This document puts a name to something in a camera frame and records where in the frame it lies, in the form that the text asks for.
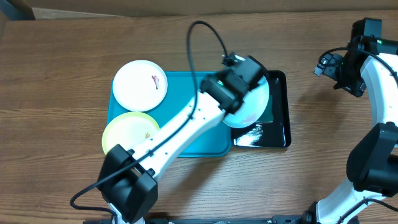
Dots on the green yellow sponge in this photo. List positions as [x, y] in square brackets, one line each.
[267, 116]

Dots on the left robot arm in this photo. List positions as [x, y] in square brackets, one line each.
[236, 95]

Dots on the black water tray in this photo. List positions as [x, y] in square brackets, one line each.
[275, 134]

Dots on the light blue plate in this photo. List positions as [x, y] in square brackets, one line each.
[254, 104]

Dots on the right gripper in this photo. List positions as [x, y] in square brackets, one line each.
[357, 88]

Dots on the teal plastic tray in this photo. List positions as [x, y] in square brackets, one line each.
[212, 143]

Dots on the white plate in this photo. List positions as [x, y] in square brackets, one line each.
[140, 85]

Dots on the yellow plate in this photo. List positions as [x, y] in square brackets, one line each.
[128, 130]

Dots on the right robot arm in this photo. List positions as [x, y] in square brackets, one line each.
[369, 64]

